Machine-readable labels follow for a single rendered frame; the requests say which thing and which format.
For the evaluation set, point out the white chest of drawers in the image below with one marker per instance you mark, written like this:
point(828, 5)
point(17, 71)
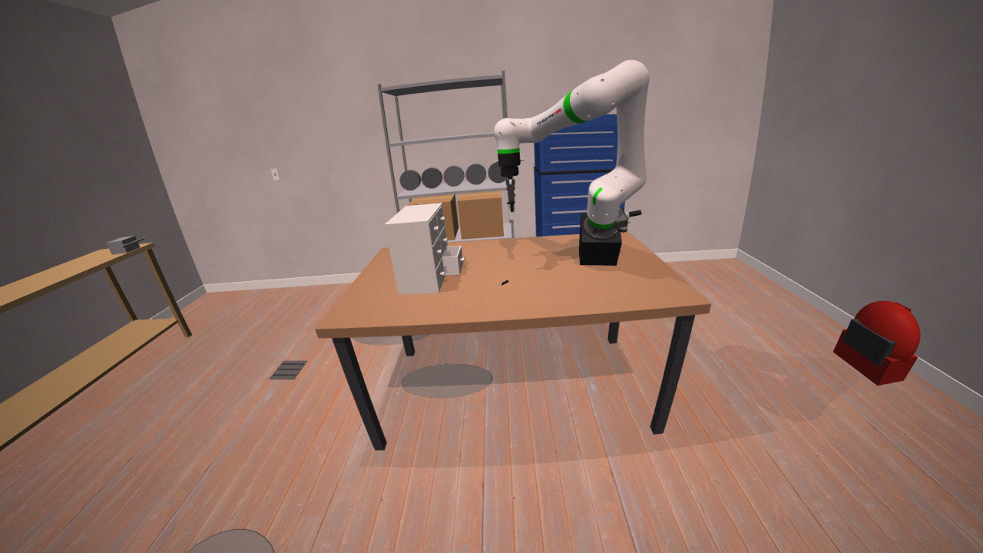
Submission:
point(410, 247)

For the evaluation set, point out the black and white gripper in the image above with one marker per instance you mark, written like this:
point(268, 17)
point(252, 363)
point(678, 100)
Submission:
point(509, 173)

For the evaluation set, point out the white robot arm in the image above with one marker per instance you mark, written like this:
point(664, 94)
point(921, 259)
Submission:
point(624, 88)

